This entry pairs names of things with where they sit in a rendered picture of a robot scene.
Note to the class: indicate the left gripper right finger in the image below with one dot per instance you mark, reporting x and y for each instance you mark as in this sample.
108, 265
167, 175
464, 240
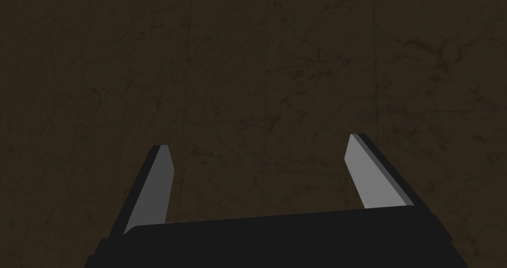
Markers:
374, 181

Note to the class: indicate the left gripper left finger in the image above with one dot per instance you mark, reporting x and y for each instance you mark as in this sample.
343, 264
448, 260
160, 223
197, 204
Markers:
152, 192

